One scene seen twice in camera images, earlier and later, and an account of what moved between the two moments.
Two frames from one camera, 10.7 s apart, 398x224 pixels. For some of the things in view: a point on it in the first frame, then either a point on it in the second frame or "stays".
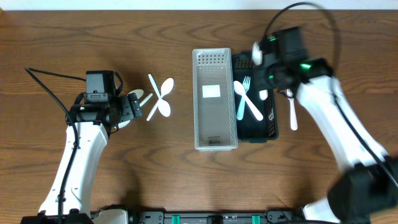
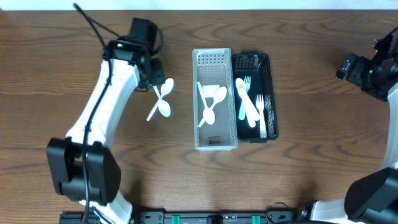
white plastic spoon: (124, 124) to (219, 94)
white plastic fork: (257, 58) to (260, 106)
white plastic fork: (293, 112) to (243, 91)
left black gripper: (133, 106) to (156, 76)
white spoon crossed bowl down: (163, 106) stays
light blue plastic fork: (246, 84) stays
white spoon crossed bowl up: (166, 88) stays
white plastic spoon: (138, 92) to (208, 114)
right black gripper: (259, 80) to (354, 72)
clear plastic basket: (214, 99) stays
